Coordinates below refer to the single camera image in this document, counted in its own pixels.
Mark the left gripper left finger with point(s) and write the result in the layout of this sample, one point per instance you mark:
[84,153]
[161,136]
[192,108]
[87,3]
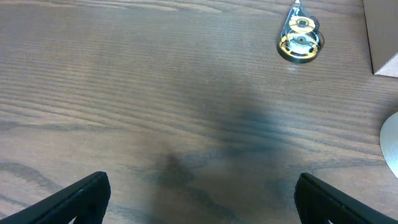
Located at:
[84,202]

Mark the brown cardboard box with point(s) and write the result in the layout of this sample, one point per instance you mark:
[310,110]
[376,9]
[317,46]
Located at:
[381,23]

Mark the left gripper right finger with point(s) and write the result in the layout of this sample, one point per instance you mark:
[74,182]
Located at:
[317,202]

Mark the white tape roll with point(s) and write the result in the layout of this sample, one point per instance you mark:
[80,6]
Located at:
[388,139]

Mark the yellow black correction tape dispenser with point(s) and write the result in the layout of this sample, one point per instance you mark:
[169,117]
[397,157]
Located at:
[300,40]

